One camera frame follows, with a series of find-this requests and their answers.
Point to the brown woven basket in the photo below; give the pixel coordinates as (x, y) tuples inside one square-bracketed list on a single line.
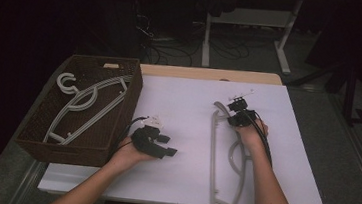
[(112, 135)]

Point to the grey plastic clothes hanger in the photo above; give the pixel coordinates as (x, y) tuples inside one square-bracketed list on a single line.
[(67, 75), (212, 152), (95, 98)]

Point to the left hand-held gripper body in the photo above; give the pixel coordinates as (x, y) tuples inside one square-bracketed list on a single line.
[(143, 140)]

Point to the white metal desk frame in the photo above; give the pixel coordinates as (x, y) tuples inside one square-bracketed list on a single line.
[(254, 17)]

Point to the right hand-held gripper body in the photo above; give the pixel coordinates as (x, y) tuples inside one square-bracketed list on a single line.
[(247, 118)]

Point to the dark metal stand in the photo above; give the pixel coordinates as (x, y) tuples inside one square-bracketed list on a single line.
[(348, 94)]

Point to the person's right hand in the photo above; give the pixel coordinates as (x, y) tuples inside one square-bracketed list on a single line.
[(252, 135)]

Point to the dark hanging cloth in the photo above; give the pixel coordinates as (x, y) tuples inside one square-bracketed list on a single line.
[(219, 0)]

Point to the person's left hand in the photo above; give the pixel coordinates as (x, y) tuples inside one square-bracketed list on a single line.
[(126, 158)]

